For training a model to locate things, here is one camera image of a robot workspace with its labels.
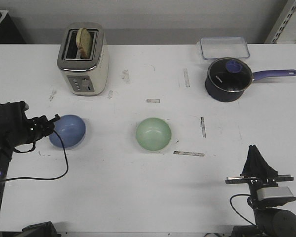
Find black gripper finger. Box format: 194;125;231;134
254;145;278;178
48;114;60;122
240;145;256;177

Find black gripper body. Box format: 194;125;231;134
225;175;294;196
25;116;55;143

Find blue bowl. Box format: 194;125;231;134
49;115;86;148

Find green bowl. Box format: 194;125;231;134
135;118;172;152

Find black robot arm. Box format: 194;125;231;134
225;145;296;237
0;113;60;209

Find cream and chrome toaster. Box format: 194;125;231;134
57;22;109;96

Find dark blue saucepan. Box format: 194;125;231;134
205;68;296;102

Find bread slice in toaster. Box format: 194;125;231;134
75;28;93;59

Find glass lid with blue knob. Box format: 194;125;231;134
208;57;253;92

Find black box in corner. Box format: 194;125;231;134
0;10;26;44

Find clear plastic food container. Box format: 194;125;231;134
199;37;250;60

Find white slotted shelf upright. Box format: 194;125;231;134
264;0;296;44

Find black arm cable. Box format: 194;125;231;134
230;194;259;228
0;130;70;186

